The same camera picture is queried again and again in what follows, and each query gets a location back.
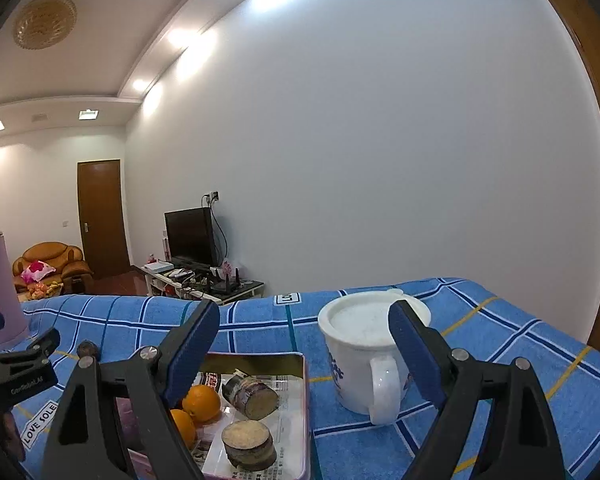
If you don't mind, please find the white television stand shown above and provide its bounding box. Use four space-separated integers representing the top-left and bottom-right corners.
141 262 266 306

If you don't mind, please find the round golden ceiling lamp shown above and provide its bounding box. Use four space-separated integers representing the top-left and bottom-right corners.
13 0 77 50

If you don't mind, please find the blue plaid blanket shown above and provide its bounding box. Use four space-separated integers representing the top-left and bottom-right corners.
10 276 600 480

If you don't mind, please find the brown wooden door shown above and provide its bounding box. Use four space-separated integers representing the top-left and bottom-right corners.
77 159 132 277

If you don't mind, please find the black power cable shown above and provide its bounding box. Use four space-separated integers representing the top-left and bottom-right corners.
211 202 230 262

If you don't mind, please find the sugarcane piece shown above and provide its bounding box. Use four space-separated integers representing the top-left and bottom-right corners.
222 370 280 421
221 420 277 472

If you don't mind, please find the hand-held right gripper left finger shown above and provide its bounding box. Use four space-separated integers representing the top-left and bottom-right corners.
42 299 222 480

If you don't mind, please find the pink cylindrical kettle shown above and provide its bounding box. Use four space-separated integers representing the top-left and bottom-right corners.
0 231 30 346

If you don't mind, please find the colourful stuffed toy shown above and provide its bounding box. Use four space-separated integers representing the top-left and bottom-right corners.
27 282 64 301

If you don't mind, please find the pink tin box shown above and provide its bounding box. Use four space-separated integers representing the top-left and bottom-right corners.
115 351 312 480

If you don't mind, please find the black router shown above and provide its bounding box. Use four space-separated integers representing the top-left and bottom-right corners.
207 267 244 294

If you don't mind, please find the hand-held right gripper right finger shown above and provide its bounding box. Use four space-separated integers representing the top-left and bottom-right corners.
387 299 567 480

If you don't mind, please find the orange leather sofa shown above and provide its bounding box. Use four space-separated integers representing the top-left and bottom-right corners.
12 241 94 297

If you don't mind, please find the white floral mug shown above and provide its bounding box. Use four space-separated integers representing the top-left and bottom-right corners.
317 287 433 426

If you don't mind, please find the orange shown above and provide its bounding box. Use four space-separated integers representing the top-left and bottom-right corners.
182 385 224 424
170 408 197 452

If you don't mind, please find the pink cushion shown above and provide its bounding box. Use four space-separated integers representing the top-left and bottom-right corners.
21 260 56 285

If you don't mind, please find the black television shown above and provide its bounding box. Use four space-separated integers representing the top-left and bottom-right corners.
164 206 219 267

